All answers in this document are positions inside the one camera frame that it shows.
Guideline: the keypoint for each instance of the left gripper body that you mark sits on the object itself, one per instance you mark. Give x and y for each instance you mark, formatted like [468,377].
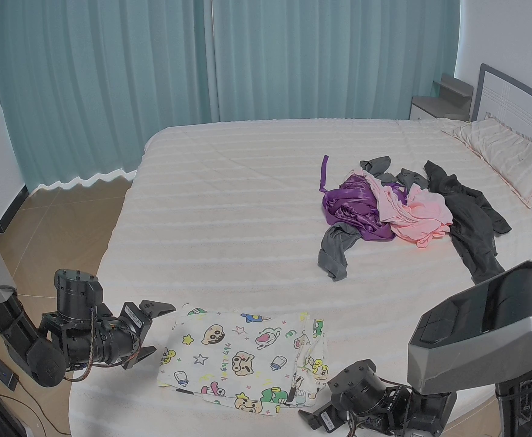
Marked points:
[125,339]

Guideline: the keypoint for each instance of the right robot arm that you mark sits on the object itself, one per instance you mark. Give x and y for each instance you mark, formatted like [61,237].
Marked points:
[475,335]

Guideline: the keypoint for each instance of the dark grey garment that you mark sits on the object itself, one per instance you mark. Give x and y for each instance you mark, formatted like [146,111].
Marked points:
[471,230]

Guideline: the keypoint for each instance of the black power adapter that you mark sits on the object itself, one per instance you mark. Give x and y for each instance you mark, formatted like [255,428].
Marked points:
[2,372]

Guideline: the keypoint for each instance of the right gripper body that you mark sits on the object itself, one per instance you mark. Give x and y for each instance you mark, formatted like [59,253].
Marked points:
[323,419]

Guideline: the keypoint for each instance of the cream pillow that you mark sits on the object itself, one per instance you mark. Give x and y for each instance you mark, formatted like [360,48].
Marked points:
[512,157]

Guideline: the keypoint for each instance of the grey and white bedside table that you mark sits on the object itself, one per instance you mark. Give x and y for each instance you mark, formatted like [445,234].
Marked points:
[439,103]

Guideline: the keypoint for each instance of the blue-green curtain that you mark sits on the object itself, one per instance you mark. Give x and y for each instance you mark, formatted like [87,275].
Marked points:
[334,39]
[102,71]

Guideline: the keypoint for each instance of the bed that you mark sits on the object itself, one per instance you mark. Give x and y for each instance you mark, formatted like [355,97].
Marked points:
[225,198]

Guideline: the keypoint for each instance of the pink garment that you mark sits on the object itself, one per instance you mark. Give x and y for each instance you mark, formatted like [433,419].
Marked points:
[421,216]

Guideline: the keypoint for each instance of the white printed pyjama top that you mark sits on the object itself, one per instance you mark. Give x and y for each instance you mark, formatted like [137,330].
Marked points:
[238,358]

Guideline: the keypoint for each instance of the purple garment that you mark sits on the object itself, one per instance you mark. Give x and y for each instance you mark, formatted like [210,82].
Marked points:
[352,207]

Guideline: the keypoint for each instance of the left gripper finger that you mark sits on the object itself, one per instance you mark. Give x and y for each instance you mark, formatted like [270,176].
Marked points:
[159,308]
[144,354]

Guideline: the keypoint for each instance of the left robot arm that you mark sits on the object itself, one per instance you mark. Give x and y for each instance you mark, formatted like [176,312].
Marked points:
[43,348]

